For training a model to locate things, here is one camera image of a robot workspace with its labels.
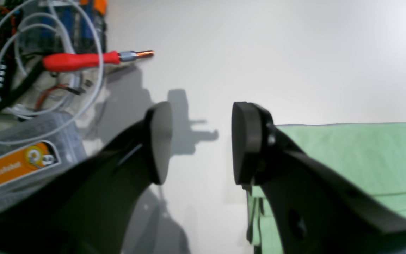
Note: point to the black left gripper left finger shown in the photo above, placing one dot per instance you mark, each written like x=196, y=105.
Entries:
x=87, y=209

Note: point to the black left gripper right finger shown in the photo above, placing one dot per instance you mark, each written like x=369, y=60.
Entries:
x=317, y=211

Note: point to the green T-shirt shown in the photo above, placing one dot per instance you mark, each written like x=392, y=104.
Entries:
x=372, y=157

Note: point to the grey cloth with orange label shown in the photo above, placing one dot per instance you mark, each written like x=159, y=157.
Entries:
x=29, y=159

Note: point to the red handled screwdriver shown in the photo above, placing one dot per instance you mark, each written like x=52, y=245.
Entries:
x=67, y=62

